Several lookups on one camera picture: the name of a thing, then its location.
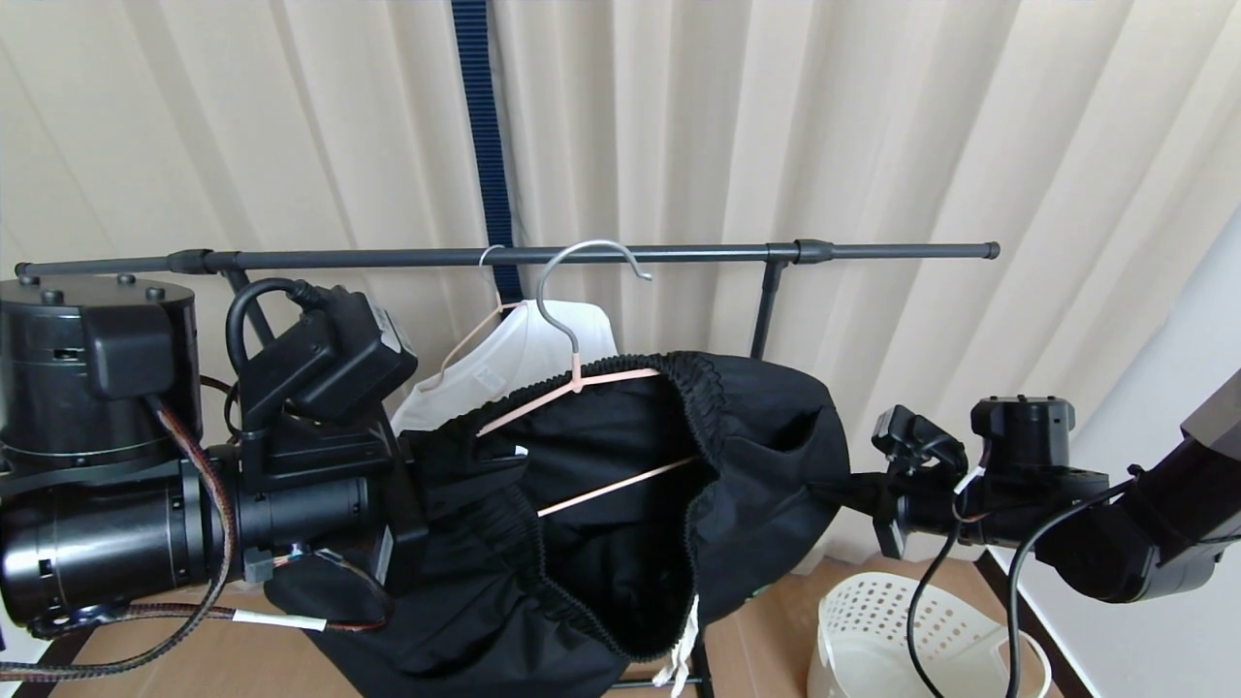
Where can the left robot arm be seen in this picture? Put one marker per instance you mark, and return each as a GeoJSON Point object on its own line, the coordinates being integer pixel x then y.
{"type": "Point", "coordinates": [97, 388]}

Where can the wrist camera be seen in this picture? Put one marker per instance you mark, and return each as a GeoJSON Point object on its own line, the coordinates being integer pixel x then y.
{"type": "Point", "coordinates": [330, 359]}
{"type": "Point", "coordinates": [911, 441]}

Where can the white printed shirt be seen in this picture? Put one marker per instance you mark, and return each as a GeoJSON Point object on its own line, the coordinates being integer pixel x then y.
{"type": "Point", "coordinates": [504, 359]}

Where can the pink clothes hanger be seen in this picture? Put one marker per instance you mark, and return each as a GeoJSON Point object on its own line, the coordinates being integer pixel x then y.
{"type": "Point", "coordinates": [488, 260]}
{"type": "Point", "coordinates": [577, 373]}

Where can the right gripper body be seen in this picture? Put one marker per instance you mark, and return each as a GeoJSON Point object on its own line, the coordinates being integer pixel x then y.
{"type": "Point", "coordinates": [921, 509]}

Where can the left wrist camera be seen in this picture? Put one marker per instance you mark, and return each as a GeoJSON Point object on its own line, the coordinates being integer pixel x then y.
{"type": "Point", "coordinates": [330, 359]}

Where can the black clothes rack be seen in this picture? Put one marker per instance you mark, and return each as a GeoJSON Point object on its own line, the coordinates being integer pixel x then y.
{"type": "Point", "coordinates": [873, 250]}

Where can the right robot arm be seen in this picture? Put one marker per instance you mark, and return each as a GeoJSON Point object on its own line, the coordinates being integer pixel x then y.
{"type": "Point", "coordinates": [1144, 523]}

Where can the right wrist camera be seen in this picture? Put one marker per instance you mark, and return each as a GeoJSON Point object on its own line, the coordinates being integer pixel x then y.
{"type": "Point", "coordinates": [911, 441]}

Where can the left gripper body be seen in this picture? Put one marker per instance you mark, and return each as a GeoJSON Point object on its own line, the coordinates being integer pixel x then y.
{"type": "Point", "coordinates": [310, 514]}

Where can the black garment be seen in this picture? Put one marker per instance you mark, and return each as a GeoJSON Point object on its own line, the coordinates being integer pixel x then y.
{"type": "Point", "coordinates": [766, 456]}

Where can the white laundry basket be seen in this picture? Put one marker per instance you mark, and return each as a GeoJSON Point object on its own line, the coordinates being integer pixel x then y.
{"type": "Point", "coordinates": [902, 620]}

